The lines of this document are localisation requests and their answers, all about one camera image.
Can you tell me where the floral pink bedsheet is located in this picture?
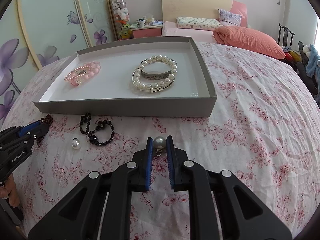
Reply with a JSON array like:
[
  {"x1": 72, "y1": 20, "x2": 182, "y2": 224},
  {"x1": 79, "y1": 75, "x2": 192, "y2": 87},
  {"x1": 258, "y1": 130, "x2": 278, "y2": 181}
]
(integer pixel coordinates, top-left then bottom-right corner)
[{"x1": 14, "y1": 43, "x2": 319, "y2": 236}]

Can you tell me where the black bead bracelet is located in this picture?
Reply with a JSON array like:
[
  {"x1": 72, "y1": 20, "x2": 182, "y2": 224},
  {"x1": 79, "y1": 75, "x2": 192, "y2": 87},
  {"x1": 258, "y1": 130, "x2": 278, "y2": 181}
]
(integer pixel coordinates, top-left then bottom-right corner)
[{"x1": 79, "y1": 112, "x2": 115, "y2": 147}]

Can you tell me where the left human hand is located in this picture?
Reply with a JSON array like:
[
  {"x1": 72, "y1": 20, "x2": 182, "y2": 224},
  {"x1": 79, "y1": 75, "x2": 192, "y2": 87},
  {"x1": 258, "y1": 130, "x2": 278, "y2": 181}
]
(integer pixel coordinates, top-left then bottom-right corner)
[{"x1": 0, "y1": 174, "x2": 20, "y2": 208}]

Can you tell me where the plush toy display tube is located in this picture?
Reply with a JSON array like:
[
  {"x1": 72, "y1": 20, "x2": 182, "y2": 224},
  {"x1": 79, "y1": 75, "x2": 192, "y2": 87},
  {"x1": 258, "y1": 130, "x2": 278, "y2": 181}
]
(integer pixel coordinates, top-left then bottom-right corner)
[{"x1": 111, "y1": 0, "x2": 130, "y2": 40}]

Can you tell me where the small pink pearl bracelet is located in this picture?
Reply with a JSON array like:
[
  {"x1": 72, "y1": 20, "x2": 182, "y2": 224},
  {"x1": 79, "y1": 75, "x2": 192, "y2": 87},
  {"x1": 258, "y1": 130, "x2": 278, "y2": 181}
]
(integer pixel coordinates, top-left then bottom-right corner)
[{"x1": 63, "y1": 64, "x2": 92, "y2": 82}]

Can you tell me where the dark wooden chair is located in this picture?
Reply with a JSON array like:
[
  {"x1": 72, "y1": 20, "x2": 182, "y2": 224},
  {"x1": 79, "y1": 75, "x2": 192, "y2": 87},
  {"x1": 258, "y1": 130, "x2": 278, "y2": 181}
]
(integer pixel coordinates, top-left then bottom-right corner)
[{"x1": 277, "y1": 23, "x2": 295, "y2": 47}]

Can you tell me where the grey cardboard tray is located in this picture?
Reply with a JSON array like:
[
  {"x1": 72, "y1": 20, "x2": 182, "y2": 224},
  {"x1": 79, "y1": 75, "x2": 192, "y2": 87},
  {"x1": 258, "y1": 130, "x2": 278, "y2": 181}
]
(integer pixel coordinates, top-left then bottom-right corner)
[{"x1": 33, "y1": 36, "x2": 217, "y2": 117}]

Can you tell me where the floral sliding wardrobe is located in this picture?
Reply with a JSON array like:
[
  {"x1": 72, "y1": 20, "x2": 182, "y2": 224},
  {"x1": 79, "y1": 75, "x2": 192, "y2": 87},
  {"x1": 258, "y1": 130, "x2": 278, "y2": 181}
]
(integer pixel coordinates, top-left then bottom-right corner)
[{"x1": 1, "y1": 0, "x2": 116, "y2": 121}]

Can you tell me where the grey office chair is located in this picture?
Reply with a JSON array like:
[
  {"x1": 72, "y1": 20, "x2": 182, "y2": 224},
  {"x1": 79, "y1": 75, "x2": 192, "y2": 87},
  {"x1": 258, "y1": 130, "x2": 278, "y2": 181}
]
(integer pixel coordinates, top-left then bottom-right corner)
[{"x1": 297, "y1": 41, "x2": 318, "y2": 95}]

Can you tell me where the white mug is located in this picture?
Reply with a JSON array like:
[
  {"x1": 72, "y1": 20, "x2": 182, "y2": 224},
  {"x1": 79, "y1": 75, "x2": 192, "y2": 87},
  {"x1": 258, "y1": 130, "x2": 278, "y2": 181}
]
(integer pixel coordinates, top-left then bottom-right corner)
[{"x1": 138, "y1": 18, "x2": 146, "y2": 28}]

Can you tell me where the beige pink headboard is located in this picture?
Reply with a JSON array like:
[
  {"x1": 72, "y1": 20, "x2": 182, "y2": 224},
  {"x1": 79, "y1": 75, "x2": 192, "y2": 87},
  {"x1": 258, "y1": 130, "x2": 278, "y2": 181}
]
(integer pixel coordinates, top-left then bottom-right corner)
[{"x1": 162, "y1": 0, "x2": 247, "y2": 27}]

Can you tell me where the blue plush robe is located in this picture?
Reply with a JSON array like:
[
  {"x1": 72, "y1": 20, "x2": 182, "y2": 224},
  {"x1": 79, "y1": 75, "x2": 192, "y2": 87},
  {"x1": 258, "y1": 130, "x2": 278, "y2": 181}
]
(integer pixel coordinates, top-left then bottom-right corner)
[{"x1": 306, "y1": 44, "x2": 319, "y2": 77}]

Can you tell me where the pearl earring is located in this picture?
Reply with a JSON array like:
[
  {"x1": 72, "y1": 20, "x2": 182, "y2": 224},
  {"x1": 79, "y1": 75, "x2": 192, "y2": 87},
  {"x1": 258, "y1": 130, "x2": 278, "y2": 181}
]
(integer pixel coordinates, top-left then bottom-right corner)
[{"x1": 72, "y1": 138, "x2": 81, "y2": 150}]

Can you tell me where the floral white pillow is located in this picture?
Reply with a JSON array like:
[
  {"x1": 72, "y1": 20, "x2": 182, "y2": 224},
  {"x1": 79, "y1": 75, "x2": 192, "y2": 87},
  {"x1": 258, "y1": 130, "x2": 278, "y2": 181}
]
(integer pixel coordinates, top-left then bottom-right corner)
[{"x1": 176, "y1": 16, "x2": 222, "y2": 31}]

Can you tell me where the pink mattress sheet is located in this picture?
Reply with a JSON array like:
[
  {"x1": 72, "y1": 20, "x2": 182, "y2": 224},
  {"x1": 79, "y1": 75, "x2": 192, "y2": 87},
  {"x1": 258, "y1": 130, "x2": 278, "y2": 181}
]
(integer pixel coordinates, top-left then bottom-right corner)
[{"x1": 162, "y1": 21, "x2": 217, "y2": 43}]

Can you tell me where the orange folded quilt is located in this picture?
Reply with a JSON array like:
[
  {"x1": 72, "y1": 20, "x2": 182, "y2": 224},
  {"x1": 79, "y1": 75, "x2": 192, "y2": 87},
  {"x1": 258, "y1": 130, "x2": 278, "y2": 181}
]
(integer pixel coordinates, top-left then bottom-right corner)
[{"x1": 213, "y1": 26, "x2": 285, "y2": 60}]

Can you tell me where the large pink bead bracelet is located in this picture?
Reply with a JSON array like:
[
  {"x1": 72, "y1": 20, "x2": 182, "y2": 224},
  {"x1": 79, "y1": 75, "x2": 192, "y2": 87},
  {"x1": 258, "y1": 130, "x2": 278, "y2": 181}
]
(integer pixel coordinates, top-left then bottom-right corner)
[{"x1": 69, "y1": 61, "x2": 102, "y2": 87}]

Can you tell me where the white pearl bracelet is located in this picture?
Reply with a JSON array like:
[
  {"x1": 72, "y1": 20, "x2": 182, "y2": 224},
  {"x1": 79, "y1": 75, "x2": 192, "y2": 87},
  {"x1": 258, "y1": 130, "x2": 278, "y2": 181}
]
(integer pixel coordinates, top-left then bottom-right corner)
[{"x1": 133, "y1": 54, "x2": 178, "y2": 90}]

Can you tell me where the purple patterned pillow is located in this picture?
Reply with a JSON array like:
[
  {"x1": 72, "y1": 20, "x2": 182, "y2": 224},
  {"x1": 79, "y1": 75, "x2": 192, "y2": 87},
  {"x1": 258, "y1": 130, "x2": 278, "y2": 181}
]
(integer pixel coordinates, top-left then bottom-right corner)
[{"x1": 219, "y1": 9, "x2": 242, "y2": 27}]

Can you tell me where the silver engraved cuff bangle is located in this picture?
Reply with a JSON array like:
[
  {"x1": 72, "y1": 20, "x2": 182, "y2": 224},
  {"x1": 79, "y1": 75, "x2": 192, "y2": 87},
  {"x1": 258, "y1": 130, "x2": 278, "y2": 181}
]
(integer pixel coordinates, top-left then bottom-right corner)
[{"x1": 134, "y1": 62, "x2": 172, "y2": 80}]

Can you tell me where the thin silver bangle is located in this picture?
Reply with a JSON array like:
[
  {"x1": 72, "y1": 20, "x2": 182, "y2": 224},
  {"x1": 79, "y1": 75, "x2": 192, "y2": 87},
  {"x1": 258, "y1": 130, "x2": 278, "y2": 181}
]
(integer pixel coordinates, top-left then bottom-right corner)
[{"x1": 131, "y1": 64, "x2": 177, "y2": 93}]

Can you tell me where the pink white nightstand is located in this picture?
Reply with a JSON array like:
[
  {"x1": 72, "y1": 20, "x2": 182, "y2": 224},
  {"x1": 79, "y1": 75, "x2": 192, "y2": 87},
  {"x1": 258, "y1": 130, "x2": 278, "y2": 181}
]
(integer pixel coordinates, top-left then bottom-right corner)
[{"x1": 129, "y1": 25, "x2": 162, "y2": 38}]

